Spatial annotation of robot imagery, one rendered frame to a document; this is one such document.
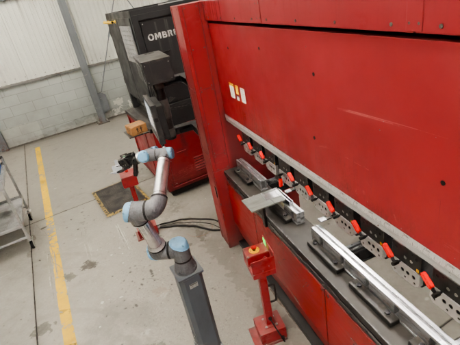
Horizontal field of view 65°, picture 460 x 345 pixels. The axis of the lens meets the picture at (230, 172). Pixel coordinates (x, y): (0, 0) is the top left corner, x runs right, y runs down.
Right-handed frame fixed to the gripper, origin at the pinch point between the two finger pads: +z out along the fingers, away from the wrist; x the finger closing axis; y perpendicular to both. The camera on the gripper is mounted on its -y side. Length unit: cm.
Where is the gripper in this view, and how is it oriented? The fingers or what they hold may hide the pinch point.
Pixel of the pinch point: (113, 170)
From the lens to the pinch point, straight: 257.5
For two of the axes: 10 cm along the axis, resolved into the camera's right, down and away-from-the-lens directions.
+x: 0.5, 6.0, -8.0
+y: -3.8, -7.3, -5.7
